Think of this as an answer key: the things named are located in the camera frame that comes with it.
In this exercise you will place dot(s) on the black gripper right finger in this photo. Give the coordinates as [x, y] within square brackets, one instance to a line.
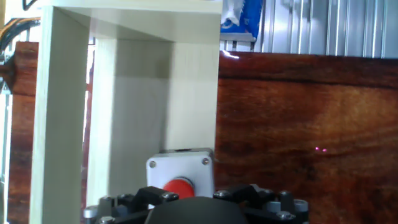
[267, 202]

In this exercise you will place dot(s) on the blue tissue pack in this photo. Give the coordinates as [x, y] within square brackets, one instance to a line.
[248, 18]

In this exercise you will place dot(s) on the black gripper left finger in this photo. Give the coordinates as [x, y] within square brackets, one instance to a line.
[146, 194]

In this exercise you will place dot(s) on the grey red push-button box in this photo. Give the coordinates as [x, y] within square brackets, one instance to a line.
[180, 169]

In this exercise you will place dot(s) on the cream wooden shelf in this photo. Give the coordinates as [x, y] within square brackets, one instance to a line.
[62, 124]

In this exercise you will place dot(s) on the glossy dark wooden board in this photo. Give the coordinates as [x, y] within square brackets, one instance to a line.
[311, 124]

